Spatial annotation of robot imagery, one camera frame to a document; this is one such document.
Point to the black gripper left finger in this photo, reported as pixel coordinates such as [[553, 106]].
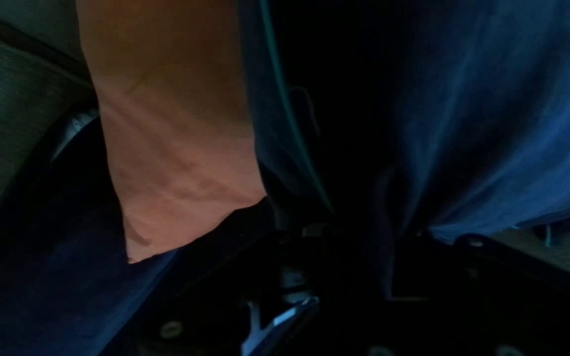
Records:
[[296, 227]]

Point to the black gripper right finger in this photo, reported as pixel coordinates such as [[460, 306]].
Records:
[[404, 249]]

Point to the orange pillow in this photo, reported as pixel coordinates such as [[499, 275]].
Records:
[[173, 144]]

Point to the dark blue pillow teal piping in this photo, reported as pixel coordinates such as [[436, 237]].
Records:
[[484, 118]]

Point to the grey fabric sofa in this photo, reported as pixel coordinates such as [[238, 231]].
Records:
[[14, 98]]

